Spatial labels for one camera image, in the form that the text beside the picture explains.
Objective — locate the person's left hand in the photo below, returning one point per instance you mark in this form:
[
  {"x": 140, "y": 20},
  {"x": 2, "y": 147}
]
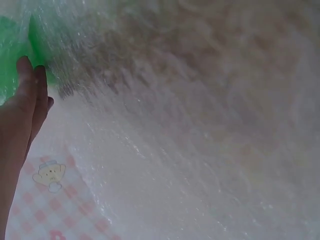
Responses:
[{"x": 17, "y": 120}]

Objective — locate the person's left fingers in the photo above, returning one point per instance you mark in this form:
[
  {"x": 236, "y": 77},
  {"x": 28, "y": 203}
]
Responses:
[{"x": 35, "y": 100}]

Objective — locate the green object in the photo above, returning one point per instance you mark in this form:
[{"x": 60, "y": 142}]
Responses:
[{"x": 37, "y": 47}]

